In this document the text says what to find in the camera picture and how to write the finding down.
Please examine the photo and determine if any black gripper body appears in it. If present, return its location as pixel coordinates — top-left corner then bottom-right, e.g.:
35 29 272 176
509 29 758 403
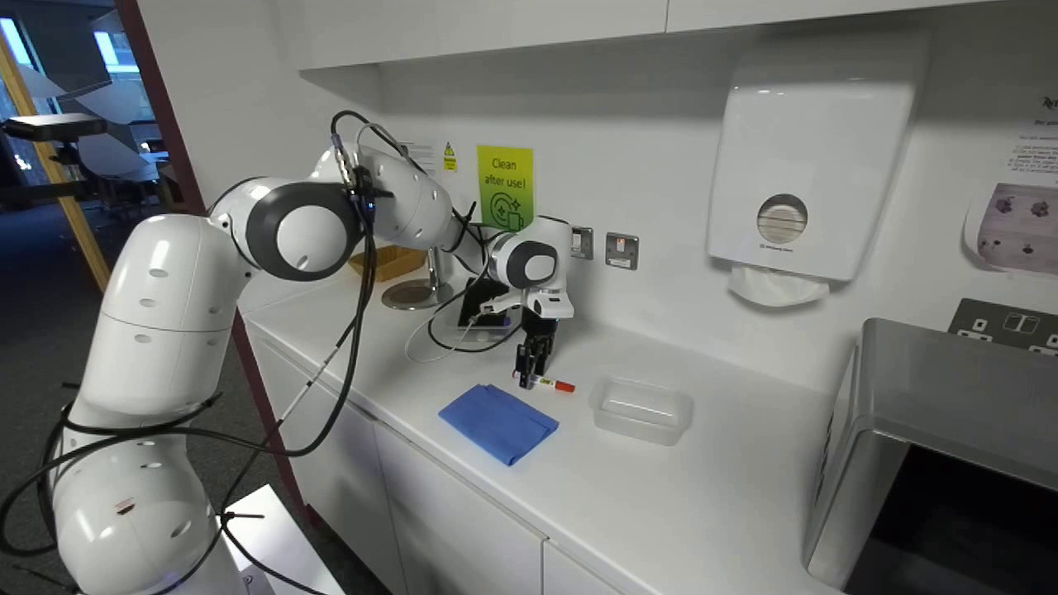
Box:
517 309 559 358

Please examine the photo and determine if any clear plastic lunchbox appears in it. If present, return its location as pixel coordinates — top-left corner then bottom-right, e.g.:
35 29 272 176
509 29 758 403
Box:
588 377 698 450

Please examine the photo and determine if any blue folded cloth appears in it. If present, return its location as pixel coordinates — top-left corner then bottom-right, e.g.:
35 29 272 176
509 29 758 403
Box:
438 381 563 469

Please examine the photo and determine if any chrome water tap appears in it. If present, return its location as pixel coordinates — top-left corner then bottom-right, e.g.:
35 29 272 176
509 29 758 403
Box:
426 245 459 304

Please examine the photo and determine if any green clean after use sign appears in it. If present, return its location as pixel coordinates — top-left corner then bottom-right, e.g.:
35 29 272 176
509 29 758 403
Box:
477 141 539 237

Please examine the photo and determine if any white lower cabinet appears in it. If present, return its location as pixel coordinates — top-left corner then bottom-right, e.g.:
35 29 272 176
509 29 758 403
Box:
244 323 665 595

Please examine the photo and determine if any white cabinet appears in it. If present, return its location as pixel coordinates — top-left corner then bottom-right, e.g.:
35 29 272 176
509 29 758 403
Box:
275 0 1002 80
244 323 665 595

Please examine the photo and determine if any white floor board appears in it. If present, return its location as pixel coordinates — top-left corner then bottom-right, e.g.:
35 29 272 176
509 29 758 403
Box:
214 483 346 595

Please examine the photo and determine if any white upper cabinet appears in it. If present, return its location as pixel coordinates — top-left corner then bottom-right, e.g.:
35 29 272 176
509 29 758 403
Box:
275 0 1002 80

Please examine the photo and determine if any white paper towel dispenser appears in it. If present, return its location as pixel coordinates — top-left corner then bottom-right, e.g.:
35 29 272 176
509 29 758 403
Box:
703 80 919 315

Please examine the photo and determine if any yellow pole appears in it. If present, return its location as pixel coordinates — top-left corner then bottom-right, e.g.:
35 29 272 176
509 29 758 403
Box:
0 35 115 294

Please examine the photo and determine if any black background table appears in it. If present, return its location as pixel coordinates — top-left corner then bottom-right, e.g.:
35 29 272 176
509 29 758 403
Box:
0 110 108 141

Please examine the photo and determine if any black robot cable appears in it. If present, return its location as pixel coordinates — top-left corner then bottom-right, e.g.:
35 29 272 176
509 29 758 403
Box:
0 107 528 595

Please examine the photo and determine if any dark red door frame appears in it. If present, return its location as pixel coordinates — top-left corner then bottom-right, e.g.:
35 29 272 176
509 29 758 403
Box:
115 0 307 505

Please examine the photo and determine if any purple picture wall poster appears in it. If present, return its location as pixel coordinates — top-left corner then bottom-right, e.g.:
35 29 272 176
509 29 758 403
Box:
960 178 1058 274

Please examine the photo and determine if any white text wall paper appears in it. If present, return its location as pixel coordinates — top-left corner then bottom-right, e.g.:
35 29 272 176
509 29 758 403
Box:
1000 91 1058 180

